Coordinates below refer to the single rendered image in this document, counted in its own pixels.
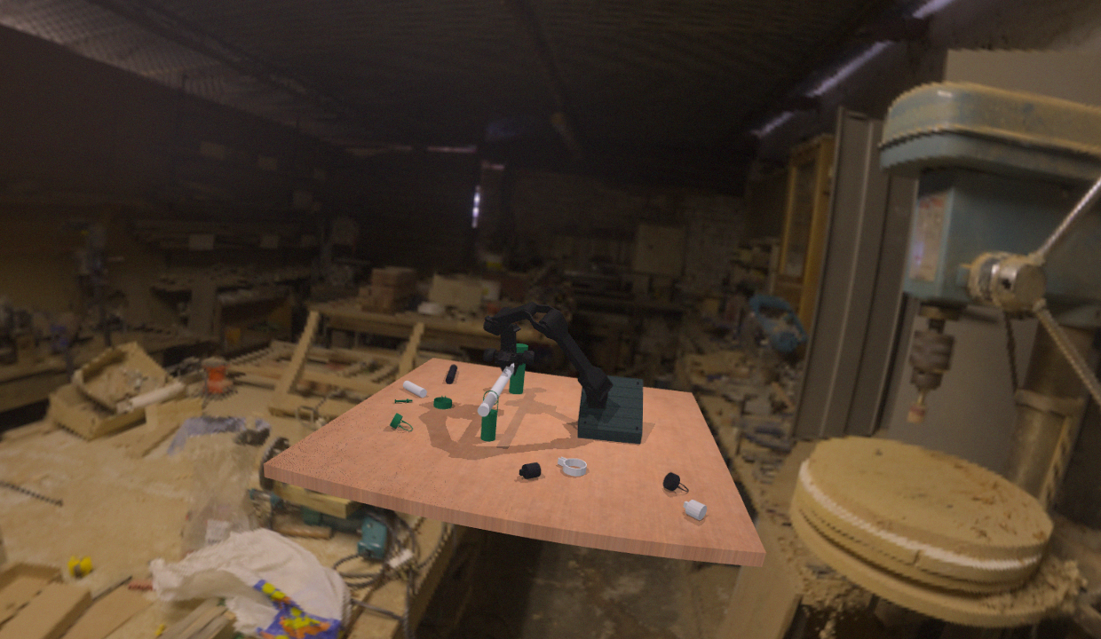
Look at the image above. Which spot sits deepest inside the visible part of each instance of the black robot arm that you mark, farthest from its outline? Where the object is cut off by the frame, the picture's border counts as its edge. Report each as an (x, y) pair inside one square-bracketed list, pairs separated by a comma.
[(554, 326)]

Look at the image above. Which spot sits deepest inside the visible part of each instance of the white metal pipe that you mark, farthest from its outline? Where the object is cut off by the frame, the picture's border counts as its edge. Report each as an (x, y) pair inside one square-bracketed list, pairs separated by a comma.
[(489, 401)]

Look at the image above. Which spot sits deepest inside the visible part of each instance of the grey metal band with two ears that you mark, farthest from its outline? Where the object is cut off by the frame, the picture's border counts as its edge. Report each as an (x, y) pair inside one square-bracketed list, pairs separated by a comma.
[(573, 462)]

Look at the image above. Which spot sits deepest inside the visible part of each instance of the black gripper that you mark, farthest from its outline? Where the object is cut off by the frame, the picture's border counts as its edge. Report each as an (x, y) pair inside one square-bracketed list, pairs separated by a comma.
[(527, 357)]

